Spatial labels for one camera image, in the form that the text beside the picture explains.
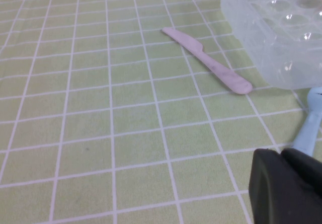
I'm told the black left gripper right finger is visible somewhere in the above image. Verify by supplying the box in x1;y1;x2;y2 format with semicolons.
280;147;322;200

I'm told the pink plastic knife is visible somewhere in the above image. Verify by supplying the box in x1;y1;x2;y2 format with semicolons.
162;27;253;95

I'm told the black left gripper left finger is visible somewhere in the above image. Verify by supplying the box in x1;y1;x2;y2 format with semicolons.
248;147;322;224

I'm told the green checked tablecloth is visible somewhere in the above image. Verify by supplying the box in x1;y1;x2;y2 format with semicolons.
0;0;322;224

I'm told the clear plastic egg box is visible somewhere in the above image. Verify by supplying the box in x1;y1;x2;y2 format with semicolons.
220;0;322;91

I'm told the light blue plastic fork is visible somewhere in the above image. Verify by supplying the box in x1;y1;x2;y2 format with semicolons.
291;87;322;157

